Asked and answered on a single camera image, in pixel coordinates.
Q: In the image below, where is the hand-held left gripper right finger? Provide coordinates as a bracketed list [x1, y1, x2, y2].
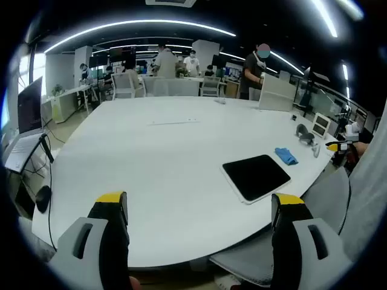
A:
[270, 193, 354, 290]

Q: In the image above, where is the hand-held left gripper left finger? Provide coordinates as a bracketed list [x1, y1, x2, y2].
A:
[48, 190, 131, 290]

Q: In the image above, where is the blue cleaning cloth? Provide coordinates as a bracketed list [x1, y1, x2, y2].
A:
[274, 147, 299, 166]

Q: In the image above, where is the person's right hand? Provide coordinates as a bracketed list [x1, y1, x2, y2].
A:
[351, 141, 371, 158]

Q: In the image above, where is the black tripod stand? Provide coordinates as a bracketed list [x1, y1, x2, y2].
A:
[334, 112, 352, 143]

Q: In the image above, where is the small white framed display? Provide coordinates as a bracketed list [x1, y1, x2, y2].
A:
[311, 112, 331, 140]

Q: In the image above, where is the grey headset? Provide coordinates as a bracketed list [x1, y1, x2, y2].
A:
[295, 123, 314, 144]

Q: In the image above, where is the grey mesh office chair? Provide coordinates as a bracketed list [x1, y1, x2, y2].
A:
[208, 167, 352, 288]

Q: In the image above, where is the black computer mouse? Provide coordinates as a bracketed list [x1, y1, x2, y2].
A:
[35, 185, 53, 213]

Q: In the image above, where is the white upright board box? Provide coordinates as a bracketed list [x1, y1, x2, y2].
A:
[258, 74, 296, 112]

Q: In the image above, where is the black laptop stand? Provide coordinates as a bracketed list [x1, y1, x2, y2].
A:
[18, 134, 55, 182]

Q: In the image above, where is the straight ceiling light strip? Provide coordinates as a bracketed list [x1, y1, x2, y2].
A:
[312, 0, 339, 39]

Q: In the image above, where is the white office chair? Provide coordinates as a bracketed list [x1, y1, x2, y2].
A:
[141, 76, 171, 97]
[200, 76, 222, 97]
[111, 72, 137, 100]

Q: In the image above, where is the silver laptop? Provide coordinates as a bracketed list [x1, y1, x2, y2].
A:
[4, 76, 47, 175]

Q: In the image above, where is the white office desk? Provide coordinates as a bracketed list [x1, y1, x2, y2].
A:
[41, 84, 92, 124]

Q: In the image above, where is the long curved ceiling light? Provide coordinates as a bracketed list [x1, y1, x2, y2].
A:
[44, 19, 237, 54]

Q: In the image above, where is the black cable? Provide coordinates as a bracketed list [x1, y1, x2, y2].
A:
[45, 163, 58, 251]

